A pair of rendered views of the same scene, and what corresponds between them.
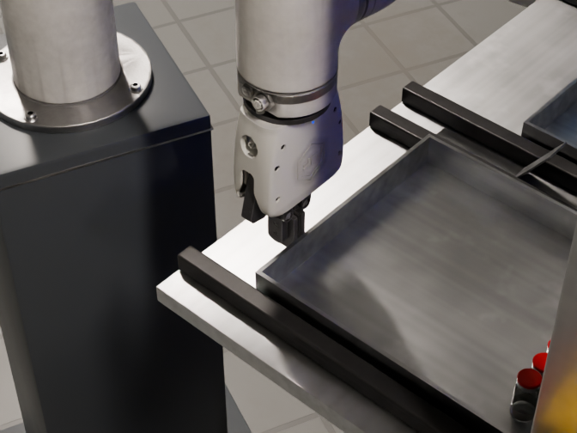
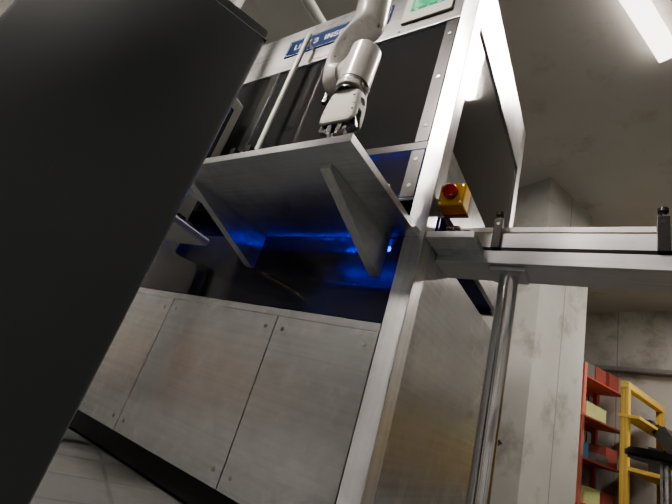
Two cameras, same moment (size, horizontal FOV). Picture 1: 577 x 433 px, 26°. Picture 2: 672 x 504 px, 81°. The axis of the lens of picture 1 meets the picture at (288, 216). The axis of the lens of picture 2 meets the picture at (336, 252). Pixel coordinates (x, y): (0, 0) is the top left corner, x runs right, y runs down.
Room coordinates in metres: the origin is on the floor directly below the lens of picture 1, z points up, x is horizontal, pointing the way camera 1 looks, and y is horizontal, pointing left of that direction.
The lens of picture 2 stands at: (0.80, 0.79, 0.36)
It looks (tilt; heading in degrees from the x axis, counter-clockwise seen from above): 21 degrees up; 266
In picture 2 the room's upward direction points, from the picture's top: 18 degrees clockwise
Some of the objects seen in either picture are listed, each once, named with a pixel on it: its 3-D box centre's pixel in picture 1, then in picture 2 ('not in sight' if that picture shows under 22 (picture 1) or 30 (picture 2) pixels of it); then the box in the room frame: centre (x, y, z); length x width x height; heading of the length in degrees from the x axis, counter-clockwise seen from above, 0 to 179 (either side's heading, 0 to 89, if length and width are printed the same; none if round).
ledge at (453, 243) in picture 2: not in sight; (456, 246); (0.42, -0.17, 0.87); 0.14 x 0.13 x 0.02; 48
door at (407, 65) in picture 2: not in sight; (390, 89); (0.72, -0.36, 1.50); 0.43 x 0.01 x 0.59; 138
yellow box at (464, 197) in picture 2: not in sight; (455, 200); (0.46, -0.15, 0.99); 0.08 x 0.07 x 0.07; 48
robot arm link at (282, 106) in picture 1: (285, 79); (352, 91); (0.84, 0.00, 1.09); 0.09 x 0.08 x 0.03; 138
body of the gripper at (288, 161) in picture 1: (287, 135); (344, 110); (0.84, 0.00, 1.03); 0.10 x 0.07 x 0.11; 138
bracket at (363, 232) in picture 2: not in sight; (353, 226); (0.72, -0.11, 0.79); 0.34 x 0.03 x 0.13; 48
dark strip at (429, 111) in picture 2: not in sight; (432, 98); (0.58, -0.23, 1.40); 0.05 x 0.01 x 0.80; 138
